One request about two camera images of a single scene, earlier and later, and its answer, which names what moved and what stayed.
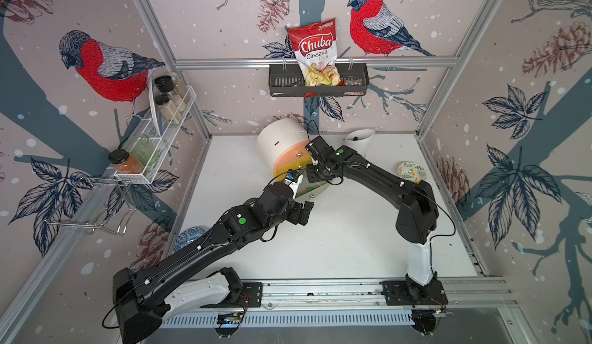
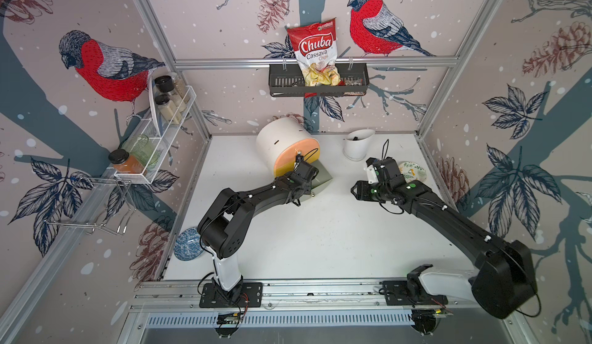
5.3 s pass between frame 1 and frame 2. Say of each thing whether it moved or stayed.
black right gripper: moved
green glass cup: stayed
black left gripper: moved
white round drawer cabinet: stayed
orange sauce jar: stayed
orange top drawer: stayed
